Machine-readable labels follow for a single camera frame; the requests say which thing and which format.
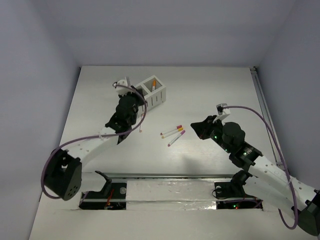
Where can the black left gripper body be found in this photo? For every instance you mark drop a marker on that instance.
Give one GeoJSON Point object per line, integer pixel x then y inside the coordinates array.
{"type": "Point", "coordinates": [136, 94]}

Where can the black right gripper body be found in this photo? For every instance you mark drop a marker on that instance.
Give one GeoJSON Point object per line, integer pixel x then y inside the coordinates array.
{"type": "Point", "coordinates": [216, 136]}

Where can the peach capped white marker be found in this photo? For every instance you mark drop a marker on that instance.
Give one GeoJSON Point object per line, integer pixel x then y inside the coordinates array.
{"type": "Point", "coordinates": [140, 126]}

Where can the magenta capped white marker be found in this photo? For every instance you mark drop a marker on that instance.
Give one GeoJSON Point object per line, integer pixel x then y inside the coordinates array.
{"type": "Point", "coordinates": [176, 138]}

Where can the yellow capped white marker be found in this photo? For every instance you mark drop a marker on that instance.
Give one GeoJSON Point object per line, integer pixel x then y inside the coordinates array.
{"type": "Point", "coordinates": [171, 133]}

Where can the orange capped white marker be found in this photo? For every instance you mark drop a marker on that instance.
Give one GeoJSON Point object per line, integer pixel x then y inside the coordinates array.
{"type": "Point", "coordinates": [154, 83]}

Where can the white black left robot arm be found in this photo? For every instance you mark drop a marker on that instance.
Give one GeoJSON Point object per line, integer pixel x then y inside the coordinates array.
{"type": "Point", "coordinates": [61, 177]}

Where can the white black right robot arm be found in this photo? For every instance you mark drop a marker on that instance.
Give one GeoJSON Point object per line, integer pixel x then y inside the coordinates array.
{"type": "Point", "coordinates": [259, 177]}

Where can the white slotted stationery organizer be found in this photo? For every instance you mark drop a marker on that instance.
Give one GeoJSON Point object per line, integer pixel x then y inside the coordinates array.
{"type": "Point", "coordinates": [155, 98]}

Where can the pink capped white marker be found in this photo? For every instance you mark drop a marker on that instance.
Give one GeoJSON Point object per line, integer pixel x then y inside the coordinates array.
{"type": "Point", "coordinates": [170, 130]}

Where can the white foam front board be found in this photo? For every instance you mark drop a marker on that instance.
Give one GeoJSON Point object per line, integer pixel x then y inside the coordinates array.
{"type": "Point", "coordinates": [58, 220]}

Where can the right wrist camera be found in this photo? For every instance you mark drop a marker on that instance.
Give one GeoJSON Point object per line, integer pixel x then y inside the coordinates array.
{"type": "Point", "coordinates": [222, 111]}

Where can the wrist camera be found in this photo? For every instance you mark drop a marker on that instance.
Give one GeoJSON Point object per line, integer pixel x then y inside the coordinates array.
{"type": "Point", "coordinates": [222, 111]}
{"type": "Point", "coordinates": [122, 86]}

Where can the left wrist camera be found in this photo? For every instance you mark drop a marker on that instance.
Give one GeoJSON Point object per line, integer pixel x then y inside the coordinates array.
{"type": "Point", "coordinates": [122, 86]}

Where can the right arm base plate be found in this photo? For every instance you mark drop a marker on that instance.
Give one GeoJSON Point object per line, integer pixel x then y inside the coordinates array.
{"type": "Point", "coordinates": [227, 190]}

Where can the aluminium side rail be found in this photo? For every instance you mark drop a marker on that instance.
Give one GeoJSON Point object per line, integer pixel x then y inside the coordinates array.
{"type": "Point", "coordinates": [275, 145]}

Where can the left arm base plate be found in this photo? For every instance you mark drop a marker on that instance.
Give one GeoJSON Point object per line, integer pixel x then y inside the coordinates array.
{"type": "Point", "coordinates": [114, 198]}

